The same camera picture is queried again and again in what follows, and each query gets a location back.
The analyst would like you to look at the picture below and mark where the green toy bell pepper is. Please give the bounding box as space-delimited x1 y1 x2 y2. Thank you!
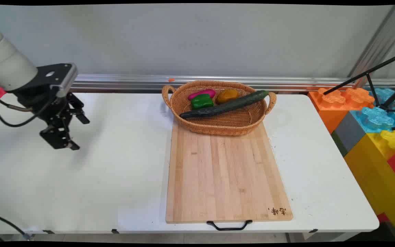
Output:
191 94 214 110

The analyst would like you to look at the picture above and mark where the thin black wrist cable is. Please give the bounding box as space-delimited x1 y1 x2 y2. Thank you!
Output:
0 90 53 128

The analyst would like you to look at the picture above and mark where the large grey building block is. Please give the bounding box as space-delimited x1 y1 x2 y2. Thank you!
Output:
331 111 358 157

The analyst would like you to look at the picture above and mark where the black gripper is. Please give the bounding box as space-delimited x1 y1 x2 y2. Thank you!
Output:
12 85 91 151

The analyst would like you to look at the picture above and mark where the large blue building block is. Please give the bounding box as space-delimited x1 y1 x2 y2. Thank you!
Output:
350 87 395 134

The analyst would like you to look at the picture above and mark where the long dark green cucumber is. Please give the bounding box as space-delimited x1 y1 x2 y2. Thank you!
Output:
179 90 269 120

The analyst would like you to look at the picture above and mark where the wooden cutting board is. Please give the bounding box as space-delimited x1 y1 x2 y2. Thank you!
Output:
165 120 294 231

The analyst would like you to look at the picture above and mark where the black cable with metal connector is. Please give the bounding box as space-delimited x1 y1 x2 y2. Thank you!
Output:
0 212 33 241

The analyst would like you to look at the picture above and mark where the woven wicker basket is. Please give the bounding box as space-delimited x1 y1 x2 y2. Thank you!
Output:
162 80 277 136

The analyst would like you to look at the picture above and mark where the large yellow building block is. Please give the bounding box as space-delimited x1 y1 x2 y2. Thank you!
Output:
344 130 395 242

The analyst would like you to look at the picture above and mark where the large orange building block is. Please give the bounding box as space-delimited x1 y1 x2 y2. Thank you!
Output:
308 87 375 134

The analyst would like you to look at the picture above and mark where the black tripod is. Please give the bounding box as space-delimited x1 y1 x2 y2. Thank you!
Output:
323 51 395 114

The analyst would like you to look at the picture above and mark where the yellow toy bell pepper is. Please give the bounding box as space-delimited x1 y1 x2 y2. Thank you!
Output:
216 89 239 105

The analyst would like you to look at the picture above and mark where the pink toy eggplant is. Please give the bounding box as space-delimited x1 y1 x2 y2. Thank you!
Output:
188 89 216 101

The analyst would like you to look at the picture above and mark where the aluminium rail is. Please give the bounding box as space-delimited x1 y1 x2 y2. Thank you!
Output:
0 74 395 93

